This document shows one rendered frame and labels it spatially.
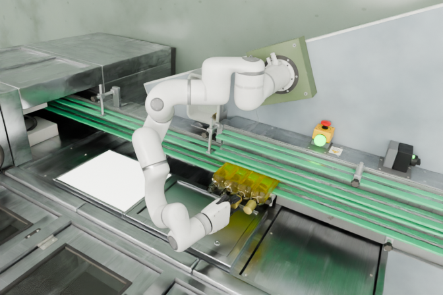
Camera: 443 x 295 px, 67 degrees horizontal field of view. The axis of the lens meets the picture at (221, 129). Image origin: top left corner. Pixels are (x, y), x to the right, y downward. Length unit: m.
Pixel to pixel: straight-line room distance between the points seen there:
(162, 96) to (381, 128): 0.83
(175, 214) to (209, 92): 0.39
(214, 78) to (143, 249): 0.67
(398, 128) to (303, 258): 0.60
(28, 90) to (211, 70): 1.00
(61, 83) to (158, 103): 0.92
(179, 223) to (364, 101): 0.82
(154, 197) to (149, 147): 0.18
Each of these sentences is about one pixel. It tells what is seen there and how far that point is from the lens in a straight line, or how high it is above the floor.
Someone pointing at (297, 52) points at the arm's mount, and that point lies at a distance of 1.32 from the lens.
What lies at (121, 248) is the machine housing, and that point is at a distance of 1.33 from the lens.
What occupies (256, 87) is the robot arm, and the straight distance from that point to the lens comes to 1.08.
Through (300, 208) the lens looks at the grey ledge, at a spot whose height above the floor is 0.88.
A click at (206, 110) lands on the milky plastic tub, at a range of 1.63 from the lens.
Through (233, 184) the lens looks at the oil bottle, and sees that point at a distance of 1.32.
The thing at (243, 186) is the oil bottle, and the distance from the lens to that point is 1.31.
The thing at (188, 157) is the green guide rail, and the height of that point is 0.94.
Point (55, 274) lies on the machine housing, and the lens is 1.33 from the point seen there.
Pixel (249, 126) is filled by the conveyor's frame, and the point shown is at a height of 0.82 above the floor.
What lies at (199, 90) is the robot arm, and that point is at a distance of 1.08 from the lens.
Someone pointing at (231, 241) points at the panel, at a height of 1.21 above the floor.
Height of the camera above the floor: 2.07
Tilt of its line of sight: 53 degrees down
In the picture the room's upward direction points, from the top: 127 degrees counter-clockwise
